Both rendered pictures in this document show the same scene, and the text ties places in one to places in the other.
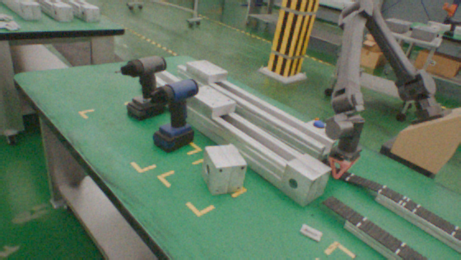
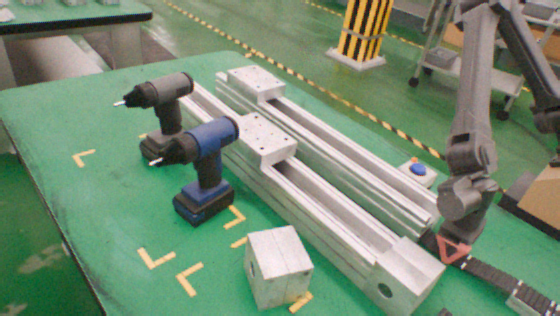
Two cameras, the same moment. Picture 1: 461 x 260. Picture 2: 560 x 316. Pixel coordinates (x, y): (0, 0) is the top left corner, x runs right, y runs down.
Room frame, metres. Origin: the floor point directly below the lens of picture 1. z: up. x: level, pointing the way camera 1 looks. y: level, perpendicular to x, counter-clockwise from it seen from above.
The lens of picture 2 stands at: (0.32, 0.02, 1.38)
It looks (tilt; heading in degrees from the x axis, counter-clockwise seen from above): 36 degrees down; 1
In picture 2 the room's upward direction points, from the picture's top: 10 degrees clockwise
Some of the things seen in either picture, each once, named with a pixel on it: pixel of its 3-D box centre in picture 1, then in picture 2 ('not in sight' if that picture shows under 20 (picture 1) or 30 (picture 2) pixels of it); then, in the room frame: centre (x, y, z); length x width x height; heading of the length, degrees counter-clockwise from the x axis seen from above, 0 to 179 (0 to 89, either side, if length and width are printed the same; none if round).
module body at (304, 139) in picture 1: (243, 106); (307, 138); (1.21, -0.03, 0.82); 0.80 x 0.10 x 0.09; 48
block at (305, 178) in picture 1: (307, 177); (405, 275); (0.78, -0.24, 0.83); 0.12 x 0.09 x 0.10; 138
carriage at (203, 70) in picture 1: (206, 74); (255, 86); (1.38, 0.16, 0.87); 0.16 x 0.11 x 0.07; 48
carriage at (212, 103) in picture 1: (209, 104); (257, 143); (1.07, 0.10, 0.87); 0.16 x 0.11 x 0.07; 48
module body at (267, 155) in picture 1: (207, 116); (255, 159); (1.07, 0.10, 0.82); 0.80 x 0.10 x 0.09; 48
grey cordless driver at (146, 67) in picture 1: (140, 89); (156, 122); (1.05, 0.35, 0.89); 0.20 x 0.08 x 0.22; 147
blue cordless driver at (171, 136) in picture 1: (169, 117); (194, 176); (0.88, 0.20, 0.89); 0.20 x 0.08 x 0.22; 147
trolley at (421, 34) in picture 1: (379, 61); (477, 43); (3.83, -1.54, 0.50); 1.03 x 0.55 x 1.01; 61
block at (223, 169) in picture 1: (226, 168); (282, 265); (0.75, -0.01, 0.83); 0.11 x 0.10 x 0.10; 117
